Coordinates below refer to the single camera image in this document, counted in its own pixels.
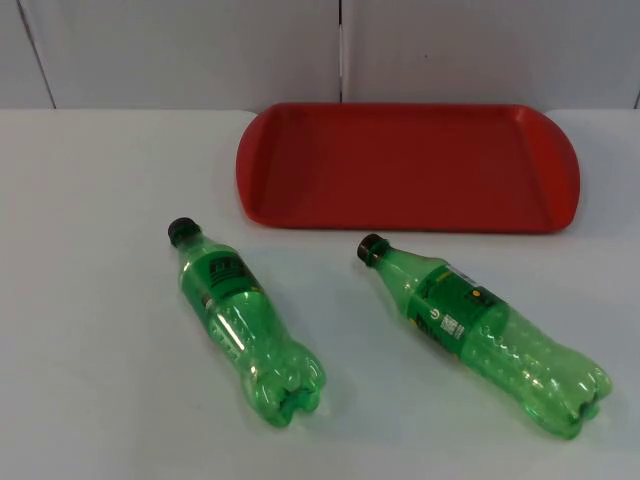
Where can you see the green plastic bottle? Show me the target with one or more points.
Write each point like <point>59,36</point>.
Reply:
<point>490,330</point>
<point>240,310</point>

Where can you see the red plastic tray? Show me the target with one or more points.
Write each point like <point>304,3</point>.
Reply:
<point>400,165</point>

